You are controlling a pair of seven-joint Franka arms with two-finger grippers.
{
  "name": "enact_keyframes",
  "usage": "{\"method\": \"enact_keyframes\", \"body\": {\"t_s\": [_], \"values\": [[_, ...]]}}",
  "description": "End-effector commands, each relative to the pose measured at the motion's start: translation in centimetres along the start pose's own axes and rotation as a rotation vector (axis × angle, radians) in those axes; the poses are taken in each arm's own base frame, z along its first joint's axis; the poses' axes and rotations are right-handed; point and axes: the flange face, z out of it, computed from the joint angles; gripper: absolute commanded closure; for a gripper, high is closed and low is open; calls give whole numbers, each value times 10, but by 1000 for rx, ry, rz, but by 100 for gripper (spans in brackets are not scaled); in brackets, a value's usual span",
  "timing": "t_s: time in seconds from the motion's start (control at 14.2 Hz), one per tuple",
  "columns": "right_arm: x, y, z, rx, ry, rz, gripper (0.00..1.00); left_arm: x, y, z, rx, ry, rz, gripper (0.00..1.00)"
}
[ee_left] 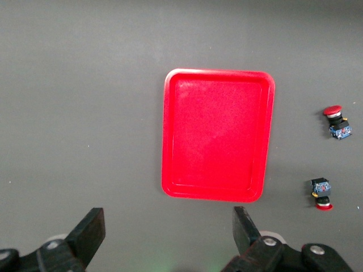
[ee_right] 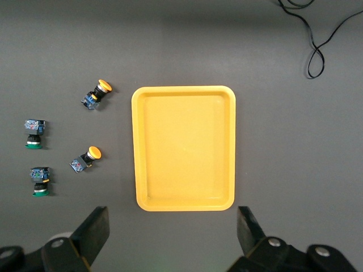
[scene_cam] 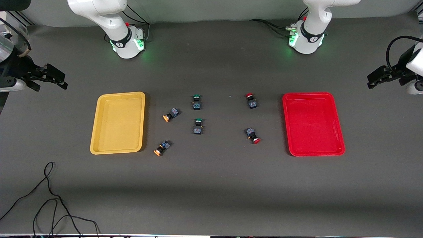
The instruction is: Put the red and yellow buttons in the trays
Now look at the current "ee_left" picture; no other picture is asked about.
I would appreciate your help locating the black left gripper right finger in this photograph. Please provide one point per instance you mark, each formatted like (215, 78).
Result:
(249, 241)

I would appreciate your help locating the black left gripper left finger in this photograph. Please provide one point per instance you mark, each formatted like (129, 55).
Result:
(82, 241)

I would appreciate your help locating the red mushroom push button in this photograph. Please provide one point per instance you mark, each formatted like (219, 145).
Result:
(333, 110)
(320, 186)

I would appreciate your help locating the red plastic tray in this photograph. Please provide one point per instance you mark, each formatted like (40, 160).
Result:
(215, 136)

